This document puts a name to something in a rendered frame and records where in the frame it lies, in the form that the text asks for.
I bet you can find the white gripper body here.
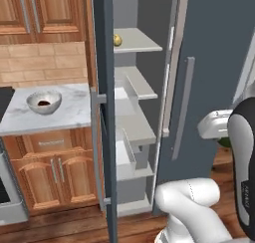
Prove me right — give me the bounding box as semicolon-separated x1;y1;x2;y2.
197;109;234;140

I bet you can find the green lime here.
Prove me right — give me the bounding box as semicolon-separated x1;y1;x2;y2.
216;136;232;149

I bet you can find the grey freezer shelf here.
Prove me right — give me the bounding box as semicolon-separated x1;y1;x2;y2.
115;100;157;149
114;27;163;54
114;65;159;102

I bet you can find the grey freezer drawer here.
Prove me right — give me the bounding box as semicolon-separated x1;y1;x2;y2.
116;127;155;182

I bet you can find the grey freezer interior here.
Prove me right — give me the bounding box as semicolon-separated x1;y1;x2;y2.
113;0;191;219

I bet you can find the yellow potato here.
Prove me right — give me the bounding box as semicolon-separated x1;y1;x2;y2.
114;33;124;48

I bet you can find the blue-grey freezer door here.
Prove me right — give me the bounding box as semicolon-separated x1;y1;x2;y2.
91;0;119;243

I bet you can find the white marbled bowl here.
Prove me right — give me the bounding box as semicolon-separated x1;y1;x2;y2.
26;89;63;116

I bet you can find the blue-grey fridge door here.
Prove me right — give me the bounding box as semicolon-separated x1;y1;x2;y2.
152;0;255;217

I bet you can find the wooden base cupboard door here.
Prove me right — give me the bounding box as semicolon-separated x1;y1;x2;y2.
57;150;100;205
10;156;60;212

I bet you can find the wooden drawer front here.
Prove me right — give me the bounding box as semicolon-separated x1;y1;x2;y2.
20;129;75;156

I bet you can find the silver stove with black hob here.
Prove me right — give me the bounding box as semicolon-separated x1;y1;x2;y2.
0;86;30;227

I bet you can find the grey fridge door handle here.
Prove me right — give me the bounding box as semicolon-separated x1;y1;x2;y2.
171;56;196;161

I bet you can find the grey freezer door handle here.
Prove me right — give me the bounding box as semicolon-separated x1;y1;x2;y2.
90;87;112;212

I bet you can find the silver base cupboard handle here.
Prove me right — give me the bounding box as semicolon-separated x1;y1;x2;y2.
57;157;66;183
50;158;59;184

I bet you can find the silver drawer handle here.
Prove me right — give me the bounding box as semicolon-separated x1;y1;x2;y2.
37;138;65;146

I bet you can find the wooden wall cupboard door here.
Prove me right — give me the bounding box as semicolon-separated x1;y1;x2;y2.
30;0;88;44
0;0;32;36

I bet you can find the silver wall cupboard handle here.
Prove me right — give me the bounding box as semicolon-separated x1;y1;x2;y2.
17;0;32;35
27;0;42;35

